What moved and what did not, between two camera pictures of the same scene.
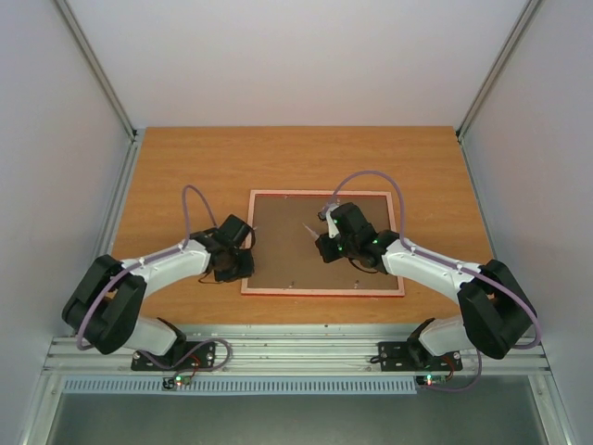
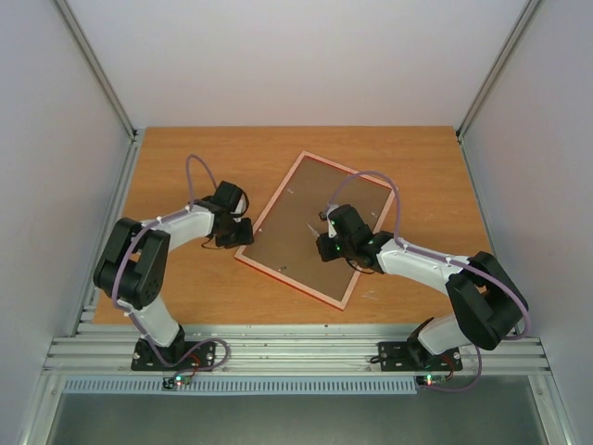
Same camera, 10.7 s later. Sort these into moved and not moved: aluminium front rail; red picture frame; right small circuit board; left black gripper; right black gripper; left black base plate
Moved: red picture frame; left black gripper
Not moved: right small circuit board; right black gripper; left black base plate; aluminium front rail
